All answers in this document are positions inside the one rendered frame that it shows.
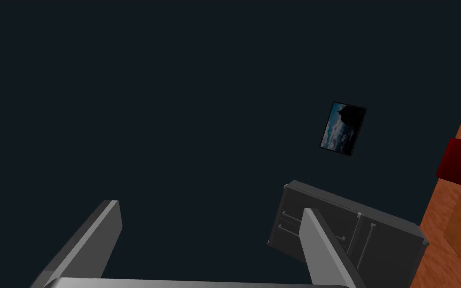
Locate framed sky picture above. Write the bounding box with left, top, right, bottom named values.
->
left=320, top=101, right=368, bottom=157

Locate dark grey cabinet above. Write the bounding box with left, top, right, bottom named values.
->
left=267, top=179, right=431, bottom=288

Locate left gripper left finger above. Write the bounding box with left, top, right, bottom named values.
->
left=30, top=199, right=124, bottom=288

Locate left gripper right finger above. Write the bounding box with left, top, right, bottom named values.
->
left=298, top=207, right=368, bottom=288

